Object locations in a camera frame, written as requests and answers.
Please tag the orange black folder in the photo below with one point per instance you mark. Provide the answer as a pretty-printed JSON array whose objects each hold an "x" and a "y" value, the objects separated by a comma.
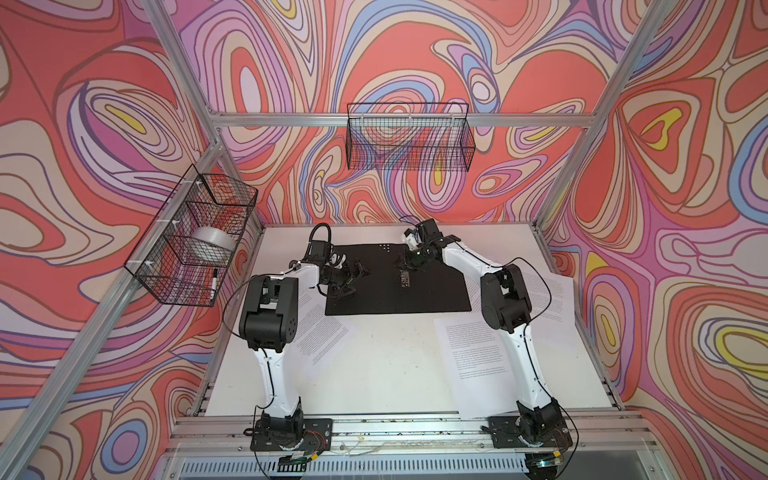
[{"x": 391, "y": 288}]

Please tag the white vented panel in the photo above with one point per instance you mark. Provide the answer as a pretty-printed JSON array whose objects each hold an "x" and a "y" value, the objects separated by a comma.
[{"x": 357, "y": 467}]

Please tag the aluminium front rail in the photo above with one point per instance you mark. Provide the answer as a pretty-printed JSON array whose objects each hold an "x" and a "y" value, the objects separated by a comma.
[{"x": 591, "y": 430}]

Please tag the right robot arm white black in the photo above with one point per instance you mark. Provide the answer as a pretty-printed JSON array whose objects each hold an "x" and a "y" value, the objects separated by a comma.
[{"x": 506, "y": 307}]

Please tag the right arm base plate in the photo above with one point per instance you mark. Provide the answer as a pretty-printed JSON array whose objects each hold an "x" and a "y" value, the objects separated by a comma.
[{"x": 520, "y": 432}]

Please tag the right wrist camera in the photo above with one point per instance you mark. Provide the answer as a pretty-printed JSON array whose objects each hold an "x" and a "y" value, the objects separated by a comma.
[{"x": 411, "y": 239}]

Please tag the aluminium frame post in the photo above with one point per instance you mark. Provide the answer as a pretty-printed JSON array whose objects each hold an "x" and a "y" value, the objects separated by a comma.
[
  {"x": 637, "y": 46},
  {"x": 217, "y": 154}
]

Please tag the black wire basket left wall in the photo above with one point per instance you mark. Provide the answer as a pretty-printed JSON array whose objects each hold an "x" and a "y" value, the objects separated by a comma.
[{"x": 162, "y": 262}]

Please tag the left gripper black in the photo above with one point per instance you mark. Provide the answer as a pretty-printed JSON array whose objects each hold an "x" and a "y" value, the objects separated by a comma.
[{"x": 347, "y": 277}]

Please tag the black wire basket back wall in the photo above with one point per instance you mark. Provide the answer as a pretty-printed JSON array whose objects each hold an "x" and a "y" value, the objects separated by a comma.
[{"x": 441, "y": 144}]

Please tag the black wire basket wall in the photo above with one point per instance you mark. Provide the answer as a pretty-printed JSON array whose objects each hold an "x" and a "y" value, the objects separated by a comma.
[
  {"x": 441, "y": 144},
  {"x": 162, "y": 262}
]

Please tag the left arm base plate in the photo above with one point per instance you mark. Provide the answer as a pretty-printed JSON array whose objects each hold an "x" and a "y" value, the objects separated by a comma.
[{"x": 275, "y": 435}]

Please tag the printed paper sheet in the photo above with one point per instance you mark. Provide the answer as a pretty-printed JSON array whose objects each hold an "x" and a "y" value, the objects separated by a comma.
[
  {"x": 319, "y": 338},
  {"x": 553, "y": 315},
  {"x": 477, "y": 365}
]

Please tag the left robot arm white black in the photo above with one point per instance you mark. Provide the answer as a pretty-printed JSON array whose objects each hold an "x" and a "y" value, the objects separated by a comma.
[{"x": 269, "y": 322}]

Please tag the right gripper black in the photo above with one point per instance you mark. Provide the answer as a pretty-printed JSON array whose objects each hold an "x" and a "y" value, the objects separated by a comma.
[{"x": 409, "y": 264}]

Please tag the aluminium frame back bar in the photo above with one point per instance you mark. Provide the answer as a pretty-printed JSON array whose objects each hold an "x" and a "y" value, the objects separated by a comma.
[{"x": 340, "y": 119}]

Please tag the aluminium frame left post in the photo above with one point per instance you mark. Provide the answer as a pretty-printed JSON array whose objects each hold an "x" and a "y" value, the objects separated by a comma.
[{"x": 217, "y": 154}]

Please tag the aluminium frame right post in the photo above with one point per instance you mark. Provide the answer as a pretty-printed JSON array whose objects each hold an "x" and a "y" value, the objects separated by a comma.
[{"x": 637, "y": 46}]

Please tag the marker pen in basket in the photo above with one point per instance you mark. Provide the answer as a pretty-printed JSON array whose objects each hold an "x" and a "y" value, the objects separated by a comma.
[{"x": 214, "y": 282}]

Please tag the white tape roll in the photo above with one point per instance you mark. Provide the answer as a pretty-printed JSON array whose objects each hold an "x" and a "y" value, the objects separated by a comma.
[{"x": 211, "y": 245}]

